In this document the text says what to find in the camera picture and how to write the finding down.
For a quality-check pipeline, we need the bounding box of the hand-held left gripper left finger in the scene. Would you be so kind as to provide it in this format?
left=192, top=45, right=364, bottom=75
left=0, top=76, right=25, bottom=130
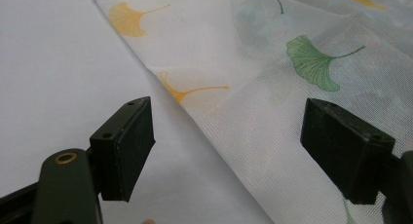
left=89, top=95, right=157, bottom=204

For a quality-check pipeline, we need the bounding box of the white leaf-print cloth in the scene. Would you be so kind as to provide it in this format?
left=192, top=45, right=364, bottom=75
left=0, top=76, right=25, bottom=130
left=92, top=0, right=413, bottom=224

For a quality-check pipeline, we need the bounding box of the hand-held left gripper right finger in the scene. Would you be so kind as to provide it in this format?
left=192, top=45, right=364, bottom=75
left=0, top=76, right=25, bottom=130
left=300, top=97, right=396, bottom=205

